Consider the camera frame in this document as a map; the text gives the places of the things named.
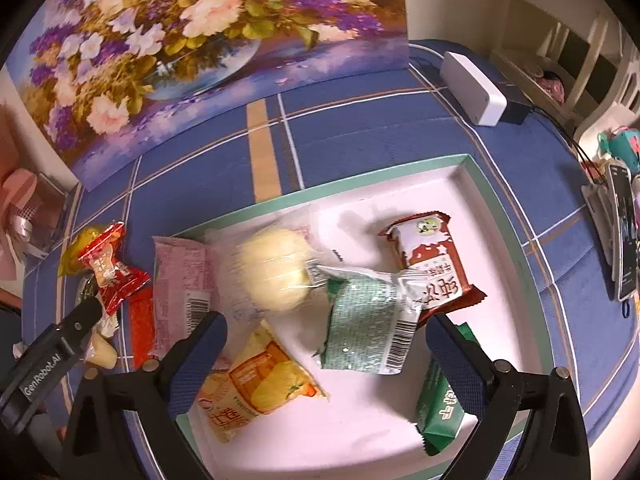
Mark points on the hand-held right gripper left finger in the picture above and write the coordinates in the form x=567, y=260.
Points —
x=200, y=360

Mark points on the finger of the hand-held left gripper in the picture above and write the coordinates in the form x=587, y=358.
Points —
x=82, y=317

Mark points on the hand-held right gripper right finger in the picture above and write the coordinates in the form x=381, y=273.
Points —
x=457, y=365

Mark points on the small clear green packet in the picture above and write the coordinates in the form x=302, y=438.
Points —
x=102, y=355

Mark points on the green white snack packet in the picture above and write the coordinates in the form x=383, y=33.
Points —
x=440, y=405

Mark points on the red cartoon snack packet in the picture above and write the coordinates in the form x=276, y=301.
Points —
x=107, y=270

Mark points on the red patterned snack packet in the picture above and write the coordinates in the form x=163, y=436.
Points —
x=142, y=330

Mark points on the yellow bread packet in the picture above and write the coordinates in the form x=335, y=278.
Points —
x=75, y=255

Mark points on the yellow orange chip packet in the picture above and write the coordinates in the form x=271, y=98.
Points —
x=260, y=385

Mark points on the pink snack packet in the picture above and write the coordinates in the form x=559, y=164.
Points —
x=177, y=285

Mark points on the silver green biscuit packet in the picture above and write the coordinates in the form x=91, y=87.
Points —
x=365, y=330

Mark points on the brown red biscuit packet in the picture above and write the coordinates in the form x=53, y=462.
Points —
x=435, y=260

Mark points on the teal cardboard tray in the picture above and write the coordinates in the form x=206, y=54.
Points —
x=360, y=420

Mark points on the clear round pastry packet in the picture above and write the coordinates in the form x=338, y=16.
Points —
x=275, y=270

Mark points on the glass vase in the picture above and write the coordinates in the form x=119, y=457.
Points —
x=55, y=210

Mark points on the pink flower bouquet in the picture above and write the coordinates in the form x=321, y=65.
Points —
x=20, y=190

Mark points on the white phone stand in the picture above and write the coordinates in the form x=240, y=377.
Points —
x=597, y=215

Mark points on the smartphone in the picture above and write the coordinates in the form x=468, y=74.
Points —
x=625, y=230

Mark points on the black adapter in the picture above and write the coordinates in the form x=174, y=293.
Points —
x=515, y=110

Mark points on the blue plaid tablecloth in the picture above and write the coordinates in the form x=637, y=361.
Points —
x=350, y=120

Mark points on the white box device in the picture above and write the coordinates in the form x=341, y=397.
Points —
x=472, y=87

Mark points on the teal toy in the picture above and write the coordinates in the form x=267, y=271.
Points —
x=625, y=142

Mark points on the floral painting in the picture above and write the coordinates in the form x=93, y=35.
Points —
x=200, y=35

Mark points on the white wooden chair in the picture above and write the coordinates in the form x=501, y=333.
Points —
x=595, y=50

